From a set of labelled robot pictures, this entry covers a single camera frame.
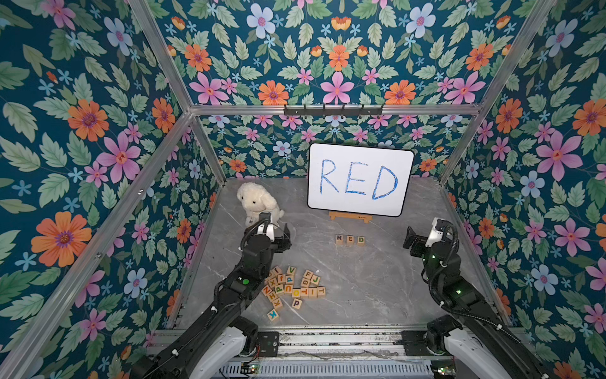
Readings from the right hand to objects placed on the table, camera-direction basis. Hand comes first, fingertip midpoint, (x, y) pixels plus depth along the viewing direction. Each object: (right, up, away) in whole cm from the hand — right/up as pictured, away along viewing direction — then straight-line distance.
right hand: (427, 228), depth 77 cm
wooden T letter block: (-35, -23, +5) cm, 42 cm away
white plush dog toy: (-60, +10, +12) cm, 62 cm away
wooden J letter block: (-38, -20, +8) cm, 43 cm away
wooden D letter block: (-19, -7, +19) cm, 28 cm away
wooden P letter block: (-44, -26, +3) cm, 51 cm away
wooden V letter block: (-47, -17, +10) cm, 51 cm away
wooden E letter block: (-23, -7, +19) cm, 31 cm away
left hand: (-50, +2, +1) cm, 50 cm away
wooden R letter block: (-28, -7, +19) cm, 34 cm away
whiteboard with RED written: (-20, +18, +18) cm, 33 cm away
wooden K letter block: (-52, -29, +1) cm, 59 cm away
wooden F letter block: (-40, -18, +9) cm, 45 cm away
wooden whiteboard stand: (-16, +2, +22) cm, 27 cm away
